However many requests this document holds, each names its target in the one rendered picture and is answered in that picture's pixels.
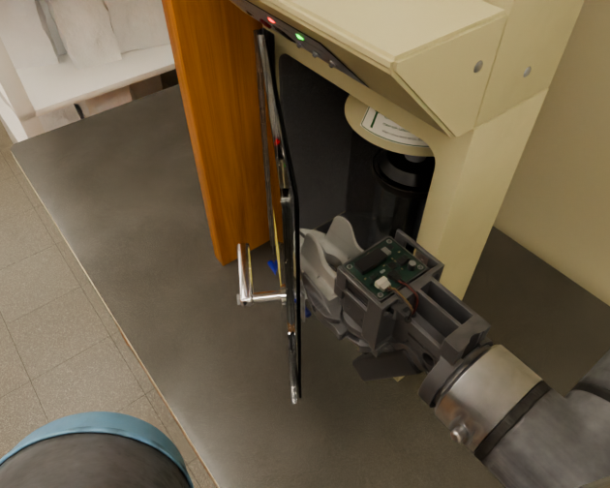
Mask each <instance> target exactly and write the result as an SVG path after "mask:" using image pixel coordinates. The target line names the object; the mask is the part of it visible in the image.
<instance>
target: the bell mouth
mask: <svg viewBox="0 0 610 488"><path fill-rule="evenodd" d="M345 115H346V118H347V120H348V122H349V124H350V125H351V127H352V128H353V129H354V130H355V131H356V132H357V133H358V134H359V135H360V136H362V137H363V138H365V139H366V140H368V141H369V142H371V143H373V144H375V145H376V146H378V147H381V148H383V149H386V150H389V151H392V152H396V153H400V154H405V155H411V156H422V157H434V154H433V151H432V150H431V148H430V147H429V145H428V144H427V143H426V142H425V141H423V140H422V139H420V138H419V137H416V136H415V135H413V134H412V133H410V132H409V131H407V130H405V129H404V128H402V127H401V126H399V125H398V124H396V123H394V122H393V121H391V120H390V119H388V118H387V117H385V116H383V115H382V114H380V113H379V112H377V111H376V110H374V109H372V108H371V107H369V106H367V105H366V104H364V103H362V102H361V101H359V100H358V99H356V98H355V97H354V96H352V95H351V94H350V95H349V96H348V98H347V100H346V103H345Z"/></svg>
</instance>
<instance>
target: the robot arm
mask: <svg viewBox="0 0 610 488"><path fill-rule="evenodd" d="M299 238H300V276H301V279H302V281H303V286H304V289H305V291H306V294H307V297H308V300H309V303H310V306H311V308H312V311H313V313H314V314H315V316H316V317H317V318H318V320H319V321H320V322H321V323H322V324H323V325H324V326H326V327H327V328H328V329H330V330H331V331H332V332H334V334H335V335H336V336H337V338H338V340H342V339H344V338H345V337H346V338H347V339H348V340H349V341H350V342H352V343H353V344H355V345H357V346H358V352H362V354H361V355H359V356H358V357H357V358H356V359H355V360H354V361H353V362H352V365H353V367H354V368H355V370H356V371H357V373H358V375H359V376H360V378H362V379H363V380H364V381H374V380H381V379H388V378H395V377H403V376H409V375H416V374H420V373H422V372H425V373H426V374H427V377H426V378H425V380H424V381H423V383H422V384H421V386H420V387H419V389H418V396H419V397H420V398H421V399H422V400H423V401H424V402H425V403H426V404H427V405H428V406H429V407H430V408H435V416H436V417H437V418H438V419H439V420H440V421H441V422H442V423H443V424H444V425H445V426H446V427H447V428H448V429H449V430H450V431H451V432H450V436H451V438H452V439H453V440H454V441H455V442H457V443H459V442H462V443H463V444H464V445H465V446H466V447H467V448H468V449H469V450H470V451H471V452H472V453H474V456H475V457H476V458H477V459H478V460H479V461H480V462H481V463H482V464H483V465H484V466H485V467H486V468H487V469H488V470H489V471H490V472H491V473H492V474H493V475H494V476H495V477H496V478H497V479H498V480H499V481H500V482H501V483H502V484H503V485H504V486H505V487H506V488H610V350H609V351H608V352H607V353H606V354H604V355H603V356H602V357H601V358H600V359H599V360H598V362H597V363H596V365H595V366H594V367H593V368H592V369H591V370H590V371H589V372H588V373H587V374H586V375H585V376H584V377H583V378H582V379H581V380H580V381H579V382H578V383H577V384H576V385H575V386H574V387H573V388H572V389H571V390H570V391H569V392H568V393H567V395H566V396H565V397H563V396H562V395H561V394H560V393H558V392H557V391H556V390H555V389H553V388H552V387H551V386H549V385H548V384H547V383H546V382H545V381H543V379H542V378H541V377H540V376H539V375H537V374H536V373H535V372H534V371H533V370H531V369H530V368H529V367H528V366H527V365H525V364H524V363H523V362H522V361H521V360H520V359H518V358H517V357H516V356H515V355H514V354H512V353H511V352H510V351H509V350H507V349H506V348H505V347H504V346H503V345H494V346H493V342H492V341H491V340H490V339H489V338H488V337H487V336H486V335H487V333H488V331H489V329H490V327H491V324H490V323H489V322H487V321H486V320H485V319H484V318H482V317H481V316H480V315H479V314H477V313H476V312H475V311H474V310H473V309H471V308H470V307H469V306H468V305H467V304H465V303H464V302H463V301H462V300H460V299H459V298H458V297H457V296H456V295H454V294H453V293H452V292H451V291H450V290H448V289H447V288H446V287H444V286H443V285H442V284H441V283H440V278H441V275H442V271H443V268H444V264H443V263H442V262H441V261H439V260H438V259H437V258H435V257H434V256H433V255H431V254H430V253H429V252H428V251H426V250H425V249H424V248H423V247H421V246H420V245H419V244H418V243H416V242H415V241H414V240H413V239H411V238H410V237H409V236H408V235H406V234H405V233H404V232H402V231H401V230H400V229H397V230H396V234H395V239H393V238H392V237H391V236H387V237H386V238H384V239H382V240H381V241H379V242H378V243H376V244H374V245H373V246H371V247H370V248H368V249H367V250H365V251H364V250H362V249H361V248H360V247H359V246H358V244H357V242H356V240H355V237H354V233H353V230H352V226H351V223H350V222H349V221H348V220H347V219H346V218H344V217H342V216H336V217H335V218H334V219H333V222H332V224H331V226H330V228H329V230H328V232H327V233H323V232H320V231H316V230H312V229H299ZM407 242H408V243H410V244H411V245H412V246H413V247H414V248H415V249H416V250H417V251H419V252H420V253H421V254H422V255H424V256H425V257H426V258H427V259H428V261H427V265H425V264H424V263H423V262H422V261H420V260H419V259H418V258H416V257H415V256H414V255H413V254H412V253H410V252H409V251H408V250H407V249H406V245H407ZM328 264H331V265H334V266H335V267H336V268H337V272H335V271H333V270H332V268H331V267H330V266H329V265H328ZM0 488H194V485H193V482H192V479H191V478H190V476H189V474H188V472H187V469H186V465H185V463H184V460H183V458H182V456H181V454H180V452H179V451H178V449H177V448H176V446H175V445H174V444H173V442H172V441H171V440H170V439H169V438H168V437H167V436H166V435H165V434H164V433H163V432H162V431H160V430H159V429H157V428H156V427H154V426H153V425H151V424H149V423H148V422H146V421H143V420H141V419H139V418H136V417H133V416H130V415H127V414H124V413H119V412H82V413H76V414H72V415H68V416H65V417H62V418H59V419H56V420H54V421H51V422H49V423H48V424H46V425H44V426H42V427H40V428H39V429H37V430H35V431H34V432H32V433H31V434H29V435H28V436H27V437H25V438H24V439H23V440H22V441H21V442H19V443H18V444H17V445H16V446H15V447H14V448H13V449H12V450H11V451H10V452H8V453H7V454H6V455H4V456H3V457H2V458H1V459H0Z"/></svg>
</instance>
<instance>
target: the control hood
mask: <svg viewBox="0 0 610 488"><path fill-rule="evenodd" d="M247 1H249V2H251V3H253V4H254V5H256V6H258V7H260V8H261V9H263V10H265V11H266V12H268V13H270V14H272V15H274V16H276V17H277V18H279V19H281V20H282V21H283V22H285V23H287V24H289V25H290V26H292V27H294V28H295V29H297V30H299V31H301V32H302V33H304V34H306V35H307V36H309V37H311V38H313V39H314V40H316V41H318V42H320V43H321V44H322V45H323V46H324V47H326V48H327V49H328V50H329V51H330V52H331V53H332V54H333V55H334V56H335V57H337V58H338V59H339V60H340V61H341V62H342V63H343V64H344V65H345V66H346V67H347V68H349V69H350V70H351V71H352V72H353V73H354V74H355V75H356V76H357V77H358V78H360V79H361V80H362V81H363V82H364V83H365V84H366V85H367V86H368V88H370V89H371V90H373V91H375V92H376V93H378V94H380V95H381V96H383V97H385V98H386V99H387V100H389V101H390V102H392V103H393V104H395V105H397V106H398V107H401V108H402V109H404V110H406V111H407V112H409V113H411V114H412V115H414V116H416V117H417V118H419V119H420V120H422V121H424V122H425V123H427V124H429V125H430V126H432V127H434V128H435V129H437V130H439V131H440V132H442V133H443V134H445V135H447V136H448V137H451V138H453V137H459V136H461V135H462V134H464V133H466V132H468V131H470V130H471V129H473V126H474V123H475V119H476V116H477V114H478V111H479V107H480V104H481V101H482V97H483V94H484V91H485V87H486V84H487V81H488V77H489V75H490V72H491V69H492V65H493V62H494V59H495V55H496V52H497V49H498V45H499V42H500V39H501V36H502V32H503V28H504V24H505V21H506V18H507V15H506V13H505V12H504V11H505V10H504V9H501V8H499V7H496V6H494V5H491V4H489V3H486V2H484V1H481V0H247Z"/></svg>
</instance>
